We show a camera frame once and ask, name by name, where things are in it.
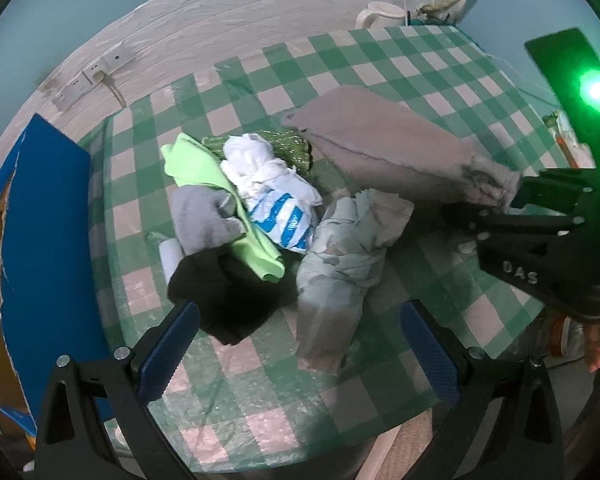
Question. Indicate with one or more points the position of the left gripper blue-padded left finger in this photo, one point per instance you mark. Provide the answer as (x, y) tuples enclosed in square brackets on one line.
[(72, 440)]

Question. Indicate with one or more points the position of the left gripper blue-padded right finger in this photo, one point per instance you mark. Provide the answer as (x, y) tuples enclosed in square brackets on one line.
[(526, 439)]

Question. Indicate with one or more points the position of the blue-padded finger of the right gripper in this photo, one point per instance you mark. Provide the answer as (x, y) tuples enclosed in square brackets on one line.
[(555, 189), (476, 220)]

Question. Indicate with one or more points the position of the pale grey cloth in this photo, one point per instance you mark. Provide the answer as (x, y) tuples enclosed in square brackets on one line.
[(343, 263)]

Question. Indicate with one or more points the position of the grey fleece cloth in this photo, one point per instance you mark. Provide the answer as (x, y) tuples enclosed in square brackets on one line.
[(382, 144)]

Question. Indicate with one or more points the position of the black knit beanie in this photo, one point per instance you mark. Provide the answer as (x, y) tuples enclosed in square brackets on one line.
[(233, 302)]

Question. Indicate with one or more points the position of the white blue striped cloth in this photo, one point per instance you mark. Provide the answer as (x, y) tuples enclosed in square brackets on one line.
[(278, 201)]

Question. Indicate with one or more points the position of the green glittery mesh cloth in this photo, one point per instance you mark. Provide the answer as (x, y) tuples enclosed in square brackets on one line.
[(286, 144)]

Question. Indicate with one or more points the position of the grey sock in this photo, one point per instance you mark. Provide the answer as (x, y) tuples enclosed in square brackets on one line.
[(204, 218)]

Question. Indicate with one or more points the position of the light green microfiber cloth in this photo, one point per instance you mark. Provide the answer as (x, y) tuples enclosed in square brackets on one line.
[(188, 162)]

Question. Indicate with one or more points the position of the blue cardboard box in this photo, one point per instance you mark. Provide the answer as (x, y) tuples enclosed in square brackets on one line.
[(48, 303)]

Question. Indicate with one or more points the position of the white electric kettle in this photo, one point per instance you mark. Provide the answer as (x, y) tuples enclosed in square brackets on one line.
[(380, 14)]

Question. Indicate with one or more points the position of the white wall socket strip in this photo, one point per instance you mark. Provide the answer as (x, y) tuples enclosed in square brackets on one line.
[(95, 73)]

